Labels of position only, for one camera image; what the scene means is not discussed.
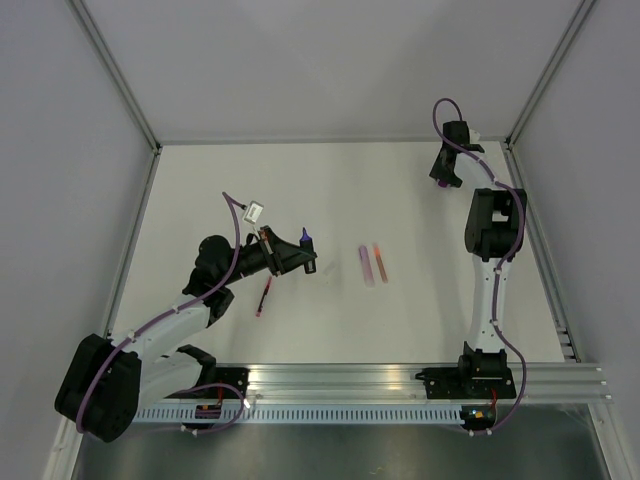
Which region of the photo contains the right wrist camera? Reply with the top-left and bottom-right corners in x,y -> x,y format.
469,129 -> 481,144

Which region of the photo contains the orange pencil-like pen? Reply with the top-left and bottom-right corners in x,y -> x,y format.
373,243 -> 389,284

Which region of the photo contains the black purple-tip highlighter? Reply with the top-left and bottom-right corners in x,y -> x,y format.
299,227 -> 317,274

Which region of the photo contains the white slotted cable duct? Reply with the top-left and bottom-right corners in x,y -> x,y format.
134,403 -> 463,425

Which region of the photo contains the aluminium mounting rail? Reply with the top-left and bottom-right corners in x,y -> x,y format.
134,363 -> 614,404

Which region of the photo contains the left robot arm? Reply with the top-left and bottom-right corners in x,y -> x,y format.
54,226 -> 317,443

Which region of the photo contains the left aluminium frame post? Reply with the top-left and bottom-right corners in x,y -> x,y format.
66,0 -> 162,155

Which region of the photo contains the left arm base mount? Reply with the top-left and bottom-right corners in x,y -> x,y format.
171,345 -> 250,401

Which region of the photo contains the pink highlighter pen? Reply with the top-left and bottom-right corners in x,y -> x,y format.
358,245 -> 375,288

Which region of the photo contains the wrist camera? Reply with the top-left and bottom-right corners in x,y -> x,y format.
469,129 -> 481,144
243,201 -> 264,232

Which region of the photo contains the right aluminium frame post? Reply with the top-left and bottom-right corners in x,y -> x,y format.
504,0 -> 598,151

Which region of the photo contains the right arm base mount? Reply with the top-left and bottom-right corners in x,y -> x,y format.
414,367 -> 517,400

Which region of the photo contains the aluminium frame post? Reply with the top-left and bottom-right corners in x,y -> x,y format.
66,0 -> 162,155
504,0 -> 598,151

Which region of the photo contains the red gel pen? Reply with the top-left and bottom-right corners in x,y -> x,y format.
255,275 -> 274,318

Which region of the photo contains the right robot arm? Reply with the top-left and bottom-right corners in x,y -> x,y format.
416,120 -> 527,399

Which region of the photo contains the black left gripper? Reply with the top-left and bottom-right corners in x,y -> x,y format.
221,226 -> 317,286

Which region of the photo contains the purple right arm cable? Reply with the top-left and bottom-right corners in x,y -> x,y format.
432,97 -> 527,436

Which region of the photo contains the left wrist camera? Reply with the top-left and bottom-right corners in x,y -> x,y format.
243,201 -> 264,232

